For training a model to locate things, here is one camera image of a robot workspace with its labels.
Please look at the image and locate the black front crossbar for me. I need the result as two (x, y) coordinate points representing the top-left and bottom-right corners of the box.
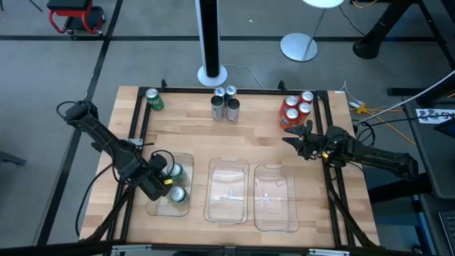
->
(0, 240), (417, 256)

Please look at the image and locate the white power adapter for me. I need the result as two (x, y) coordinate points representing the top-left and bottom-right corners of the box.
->
(341, 80), (360, 108)

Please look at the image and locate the black curved desk leg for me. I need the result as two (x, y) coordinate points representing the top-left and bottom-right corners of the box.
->
(352, 0), (417, 60)

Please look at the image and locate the black and white tower fan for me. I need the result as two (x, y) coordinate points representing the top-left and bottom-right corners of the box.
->
(195, 0), (229, 88)

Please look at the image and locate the short yellow cable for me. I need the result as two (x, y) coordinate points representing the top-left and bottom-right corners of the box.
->
(350, 0), (378, 9)

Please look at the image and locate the thin black desk foot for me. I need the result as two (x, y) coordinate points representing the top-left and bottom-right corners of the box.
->
(386, 87), (427, 97)

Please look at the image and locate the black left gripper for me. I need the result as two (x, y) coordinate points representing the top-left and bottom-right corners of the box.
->
(139, 154), (174, 202)

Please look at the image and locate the black diagonal desk bar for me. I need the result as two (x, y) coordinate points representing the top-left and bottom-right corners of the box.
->
(416, 0), (455, 70)

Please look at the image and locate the white printed paper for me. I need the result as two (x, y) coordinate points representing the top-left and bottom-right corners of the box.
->
(414, 108), (455, 125)

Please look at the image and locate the red rolling stool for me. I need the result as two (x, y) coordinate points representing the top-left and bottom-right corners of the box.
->
(45, 0), (107, 36)

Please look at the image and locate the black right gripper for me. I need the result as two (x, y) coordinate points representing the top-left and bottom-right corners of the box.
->
(282, 119), (330, 161)

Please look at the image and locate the clear plastic bin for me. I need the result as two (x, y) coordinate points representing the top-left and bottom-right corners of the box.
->
(203, 156), (250, 225)
(144, 151), (195, 218)
(253, 164), (301, 233)

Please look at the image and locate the thick white cable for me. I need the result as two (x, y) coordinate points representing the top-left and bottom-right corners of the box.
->
(353, 69), (455, 126)

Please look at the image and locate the long yellow cable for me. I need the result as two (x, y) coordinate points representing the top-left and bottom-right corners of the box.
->
(355, 102), (417, 146)

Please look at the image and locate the wide black desk foot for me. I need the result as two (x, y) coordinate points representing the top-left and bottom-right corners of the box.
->
(368, 173), (433, 204)

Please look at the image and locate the white fan cable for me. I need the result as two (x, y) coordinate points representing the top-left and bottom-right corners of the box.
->
(222, 63), (267, 90)

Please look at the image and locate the black lamp cable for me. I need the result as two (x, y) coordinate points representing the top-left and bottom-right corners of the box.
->
(337, 4), (367, 37)

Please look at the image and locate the round grey lamp base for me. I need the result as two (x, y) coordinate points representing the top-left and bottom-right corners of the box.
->
(279, 0), (346, 63)

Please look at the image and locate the black keyboard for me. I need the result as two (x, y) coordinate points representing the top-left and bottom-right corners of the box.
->
(439, 210), (455, 256)

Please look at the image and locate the black aluminium table frame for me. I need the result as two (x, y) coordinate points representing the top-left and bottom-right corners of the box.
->
(80, 78), (380, 250)

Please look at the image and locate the grey furniture foot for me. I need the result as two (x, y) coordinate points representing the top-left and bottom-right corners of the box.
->
(0, 149), (28, 167)

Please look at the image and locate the dark grey desk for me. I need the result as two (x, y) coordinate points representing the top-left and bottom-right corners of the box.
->
(403, 69), (455, 200)

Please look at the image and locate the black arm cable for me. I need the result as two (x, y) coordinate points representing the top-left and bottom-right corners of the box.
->
(74, 161), (124, 238)

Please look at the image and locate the grey metal bracket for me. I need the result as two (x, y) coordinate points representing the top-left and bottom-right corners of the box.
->
(308, 248), (351, 256)
(111, 244), (154, 256)

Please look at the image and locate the slim can with black top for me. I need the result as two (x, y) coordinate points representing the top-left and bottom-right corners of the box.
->
(225, 98), (241, 124)
(210, 95), (225, 122)

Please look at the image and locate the blue metal frame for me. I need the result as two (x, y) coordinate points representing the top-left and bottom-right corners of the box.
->
(412, 197), (440, 256)

